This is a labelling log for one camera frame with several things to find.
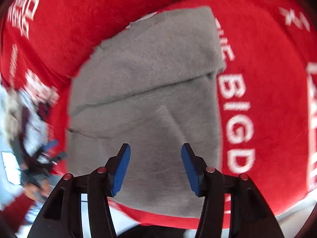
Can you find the person's left hand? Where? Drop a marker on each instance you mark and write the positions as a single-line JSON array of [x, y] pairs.
[[35, 193]]

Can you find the red sofa seat cover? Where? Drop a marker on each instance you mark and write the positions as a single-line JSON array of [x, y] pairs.
[[264, 115]]

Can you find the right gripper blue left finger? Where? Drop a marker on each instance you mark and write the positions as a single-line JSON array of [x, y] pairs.
[[118, 168]]

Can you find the red sofa back cushion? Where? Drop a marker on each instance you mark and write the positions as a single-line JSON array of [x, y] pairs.
[[54, 37]]

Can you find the grey knit sweater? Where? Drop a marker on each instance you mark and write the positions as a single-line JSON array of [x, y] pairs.
[[152, 86]]

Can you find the clothes pile beside sofa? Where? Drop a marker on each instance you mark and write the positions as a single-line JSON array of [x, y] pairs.
[[24, 124]]

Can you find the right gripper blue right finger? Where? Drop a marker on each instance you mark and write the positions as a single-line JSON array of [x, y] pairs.
[[192, 168]]

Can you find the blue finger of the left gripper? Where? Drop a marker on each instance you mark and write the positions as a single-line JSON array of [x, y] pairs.
[[46, 148], [59, 157]]

